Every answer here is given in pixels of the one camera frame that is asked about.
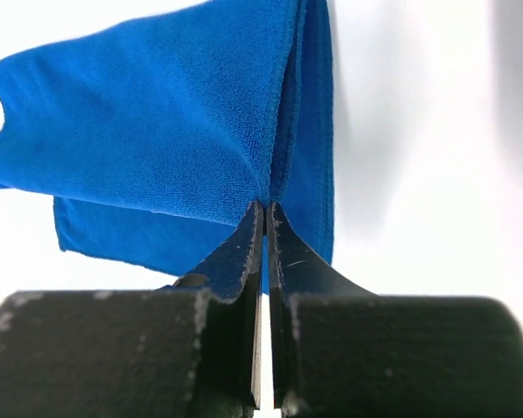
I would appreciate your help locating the blue towel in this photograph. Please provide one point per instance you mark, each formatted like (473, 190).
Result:
(154, 135)

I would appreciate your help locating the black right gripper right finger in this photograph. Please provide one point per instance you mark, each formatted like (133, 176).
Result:
(339, 350)

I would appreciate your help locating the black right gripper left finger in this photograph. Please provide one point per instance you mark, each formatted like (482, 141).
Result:
(187, 350)

